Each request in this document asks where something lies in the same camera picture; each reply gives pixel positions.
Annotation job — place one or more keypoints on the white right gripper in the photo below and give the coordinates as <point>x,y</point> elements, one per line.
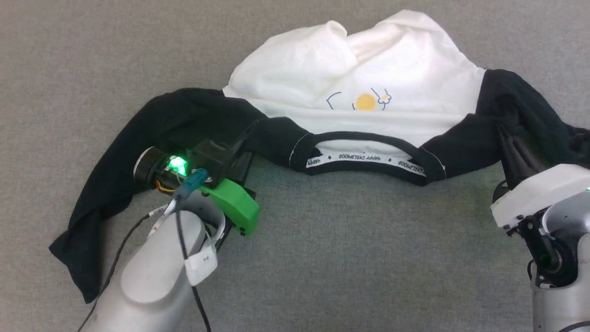
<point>539,193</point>

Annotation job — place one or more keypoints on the white shirt with black sleeves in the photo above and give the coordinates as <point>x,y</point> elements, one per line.
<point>368,83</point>

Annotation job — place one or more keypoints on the black cylindrical wrist camera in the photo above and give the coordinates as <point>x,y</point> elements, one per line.
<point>159,167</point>

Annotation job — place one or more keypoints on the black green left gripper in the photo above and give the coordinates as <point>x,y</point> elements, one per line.
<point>230,203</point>

